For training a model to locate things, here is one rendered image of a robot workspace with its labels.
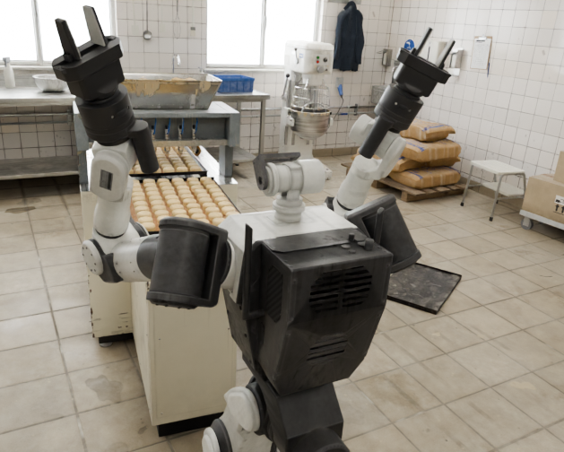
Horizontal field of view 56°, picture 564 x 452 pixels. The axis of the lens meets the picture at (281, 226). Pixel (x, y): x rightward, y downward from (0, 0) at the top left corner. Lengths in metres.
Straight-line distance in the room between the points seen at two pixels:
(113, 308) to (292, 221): 1.83
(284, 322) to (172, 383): 1.32
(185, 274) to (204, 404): 1.39
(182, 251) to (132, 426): 1.57
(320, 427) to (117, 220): 0.58
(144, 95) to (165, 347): 1.10
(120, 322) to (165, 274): 1.88
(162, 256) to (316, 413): 0.44
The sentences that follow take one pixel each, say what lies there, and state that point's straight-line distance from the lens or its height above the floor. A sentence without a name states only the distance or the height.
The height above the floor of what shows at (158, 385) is 0.28.
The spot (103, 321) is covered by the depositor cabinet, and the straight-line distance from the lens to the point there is 2.78.
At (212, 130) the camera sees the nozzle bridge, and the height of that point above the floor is 1.08.
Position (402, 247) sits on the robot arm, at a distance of 1.12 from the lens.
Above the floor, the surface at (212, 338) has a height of 0.45.
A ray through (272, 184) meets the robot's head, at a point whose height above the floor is 1.31.
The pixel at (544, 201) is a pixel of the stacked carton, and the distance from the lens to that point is 4.96.
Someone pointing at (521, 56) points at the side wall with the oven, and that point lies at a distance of 5.73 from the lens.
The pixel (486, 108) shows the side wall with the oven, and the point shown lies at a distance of 5.95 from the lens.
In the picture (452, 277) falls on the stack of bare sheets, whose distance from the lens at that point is 3.85.
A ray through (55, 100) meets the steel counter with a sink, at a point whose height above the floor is 0.85.
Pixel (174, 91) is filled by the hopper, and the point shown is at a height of 1.26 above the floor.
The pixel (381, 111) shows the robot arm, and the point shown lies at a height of 1.42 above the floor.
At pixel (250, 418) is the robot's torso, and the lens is 1.18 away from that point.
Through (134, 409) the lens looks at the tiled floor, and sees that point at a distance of 2.50.
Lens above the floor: 1.60
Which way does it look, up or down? 21 degrees down
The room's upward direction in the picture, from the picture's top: 4 degrees clockwise
